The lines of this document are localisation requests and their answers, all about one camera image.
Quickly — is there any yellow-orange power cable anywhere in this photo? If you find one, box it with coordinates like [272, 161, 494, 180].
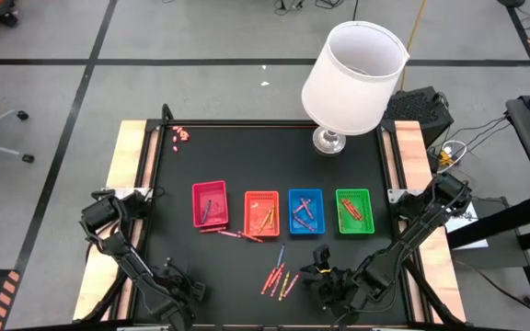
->
[398, 0, 428, 92]

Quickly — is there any pink-red plastic basket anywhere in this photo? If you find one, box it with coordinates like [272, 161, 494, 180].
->
[191, 179, 230, 229]

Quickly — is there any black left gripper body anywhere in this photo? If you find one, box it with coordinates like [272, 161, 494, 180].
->
[154, 266, 195, 304]

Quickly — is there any black perforated box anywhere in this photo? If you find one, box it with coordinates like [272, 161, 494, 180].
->
[382, 86, 455, 149]

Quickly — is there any orange plastic basket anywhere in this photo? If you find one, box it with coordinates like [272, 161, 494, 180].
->
[243, 190, 281, 238]

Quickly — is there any blue plastic basket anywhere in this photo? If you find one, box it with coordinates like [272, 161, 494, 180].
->
[287, 188, 327, 235]

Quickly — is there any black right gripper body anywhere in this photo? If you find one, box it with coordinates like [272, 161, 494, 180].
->
[319, 266, 353, 309]

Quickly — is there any white shade table lamp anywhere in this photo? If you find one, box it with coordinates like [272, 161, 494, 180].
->
[300, 20, 410, 156]

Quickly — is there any printed white paper sheet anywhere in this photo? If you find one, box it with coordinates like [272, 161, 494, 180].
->
[446, 211, 490, 250]

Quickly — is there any wooden side board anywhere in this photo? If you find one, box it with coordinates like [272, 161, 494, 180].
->
[393, 120, 467, 323]
[72, 120, 149, 322]

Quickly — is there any black floor cable bundle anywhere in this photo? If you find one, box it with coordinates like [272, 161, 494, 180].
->
[271, 0, 340, 11]

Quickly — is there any green plastic basket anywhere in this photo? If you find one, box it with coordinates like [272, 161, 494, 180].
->
[335, 188, 375, 234]

